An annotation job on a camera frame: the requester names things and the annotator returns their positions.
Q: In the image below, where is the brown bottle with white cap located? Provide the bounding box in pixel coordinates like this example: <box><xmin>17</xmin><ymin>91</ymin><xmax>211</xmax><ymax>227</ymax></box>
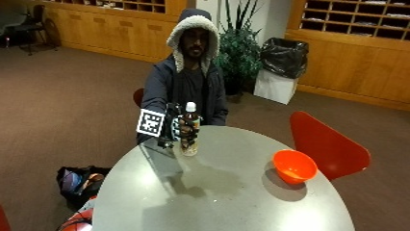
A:
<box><xmin>178</xmin><ymin>101</ymin><xmax>202</xmax><ymax>158</ymax></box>

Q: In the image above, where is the white marker cube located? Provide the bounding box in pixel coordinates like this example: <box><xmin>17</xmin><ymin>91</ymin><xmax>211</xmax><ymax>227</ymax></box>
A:
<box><xmin>136</xmin><ymin>109</ymin><xmax>166</xmax><ymax>138</ymax></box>

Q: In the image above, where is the red chair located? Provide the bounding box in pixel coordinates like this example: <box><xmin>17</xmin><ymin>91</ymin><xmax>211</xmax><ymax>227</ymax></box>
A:
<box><xmin>132</xmin><ymin>88</ymin><xmax>146</xmax><ymax>108</ymax></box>
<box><xmin>289</xmin><ymin>111</ymin><xmax>371</xmax><ymax>183</ymax></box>
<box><xmin>54</xmin><ymin>207</ymin><xmax>94</xmax><ymax>231</ymax></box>

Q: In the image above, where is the person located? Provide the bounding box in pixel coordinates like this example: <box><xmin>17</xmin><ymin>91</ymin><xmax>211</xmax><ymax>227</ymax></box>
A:
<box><xmin>136</xmin><ymin>8</ymin><xmax>230</xmax><ymax>145</ymax></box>

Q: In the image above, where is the potted green plant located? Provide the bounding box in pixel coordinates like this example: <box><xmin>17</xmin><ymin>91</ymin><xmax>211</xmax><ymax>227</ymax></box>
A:
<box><xmin>213</xmin><ymin>0</ymin><xmax>263</xmax><ymax>97</ymax></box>

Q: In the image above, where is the orange plastic bowl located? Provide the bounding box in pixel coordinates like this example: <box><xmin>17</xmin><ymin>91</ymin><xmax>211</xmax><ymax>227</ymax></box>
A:
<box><xmin>271</xmin><ymin>149</ymin><xmax>319</xmax><ymax>186</ymax></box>

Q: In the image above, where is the white bin with black bag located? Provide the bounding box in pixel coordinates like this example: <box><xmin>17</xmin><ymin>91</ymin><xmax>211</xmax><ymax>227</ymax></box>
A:
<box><xmin>253</xmin><ymin>37</ymin><xmax>310</xmax><ymax>106</ymax></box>

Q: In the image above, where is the black backpack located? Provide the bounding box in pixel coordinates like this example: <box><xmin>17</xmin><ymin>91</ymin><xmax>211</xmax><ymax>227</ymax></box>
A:
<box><xmin>54</xmin><ymin>165</ymin><xmax>113</xmax><ymax>210</ymax></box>

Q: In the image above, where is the long wooden cabinet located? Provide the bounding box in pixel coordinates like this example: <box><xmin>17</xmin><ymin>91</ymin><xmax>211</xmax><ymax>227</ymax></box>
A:
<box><xmin>24</xmin><ymin>0</ymin><xmax>189</xmax><ymax>64</ymax></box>

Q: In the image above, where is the wooden cabinet with pigeonholes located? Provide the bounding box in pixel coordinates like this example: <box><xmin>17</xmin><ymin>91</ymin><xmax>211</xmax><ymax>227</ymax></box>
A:
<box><xmin>283</xmin><ymin>0</ymin><xmax>410</xmax><ymax>112</ymax></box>

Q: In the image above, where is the black chair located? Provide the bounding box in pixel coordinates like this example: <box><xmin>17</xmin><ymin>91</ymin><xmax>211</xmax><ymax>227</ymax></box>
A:
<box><xmin>12</xmin><ymin>4</ymin><xmax>61</xmax><ymax>56</ymax></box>

